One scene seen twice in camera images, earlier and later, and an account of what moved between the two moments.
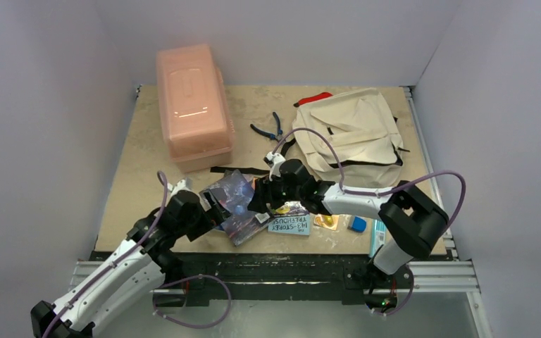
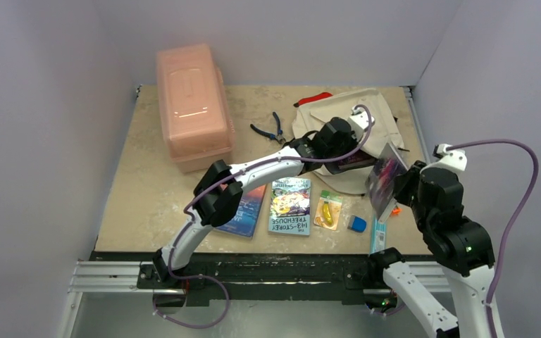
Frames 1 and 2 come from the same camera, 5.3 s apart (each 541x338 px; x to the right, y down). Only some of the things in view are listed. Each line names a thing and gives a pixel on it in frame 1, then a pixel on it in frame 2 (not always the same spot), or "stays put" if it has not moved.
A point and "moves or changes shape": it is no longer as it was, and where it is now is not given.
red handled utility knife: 304,100 stays put
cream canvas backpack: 363,124 moves or changes shape
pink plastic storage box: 194,108 stays put
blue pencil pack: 377,236 stays put
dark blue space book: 242,223 -> 380,182
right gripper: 261,196 -> 406,182
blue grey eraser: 358,224 stays put
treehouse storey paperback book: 291,217 stays put
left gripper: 210,217 -> 351,145
